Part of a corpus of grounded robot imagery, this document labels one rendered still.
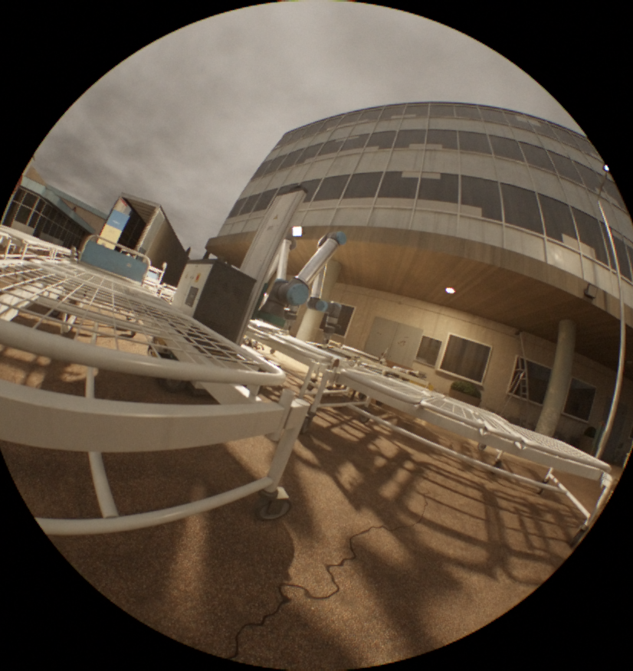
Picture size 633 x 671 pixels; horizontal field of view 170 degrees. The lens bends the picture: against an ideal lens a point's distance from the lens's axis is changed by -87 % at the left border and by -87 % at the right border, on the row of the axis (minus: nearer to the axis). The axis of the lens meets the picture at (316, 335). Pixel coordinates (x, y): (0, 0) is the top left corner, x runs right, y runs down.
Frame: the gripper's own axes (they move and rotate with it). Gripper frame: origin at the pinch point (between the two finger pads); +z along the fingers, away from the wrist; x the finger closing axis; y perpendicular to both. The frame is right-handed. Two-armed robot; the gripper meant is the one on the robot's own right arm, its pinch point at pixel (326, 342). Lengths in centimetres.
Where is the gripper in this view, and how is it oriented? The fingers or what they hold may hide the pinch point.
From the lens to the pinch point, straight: 180.8
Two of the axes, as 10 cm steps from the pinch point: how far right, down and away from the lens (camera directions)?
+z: -2.6, 9.5, 1.5
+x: -4.8, 0.1, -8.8
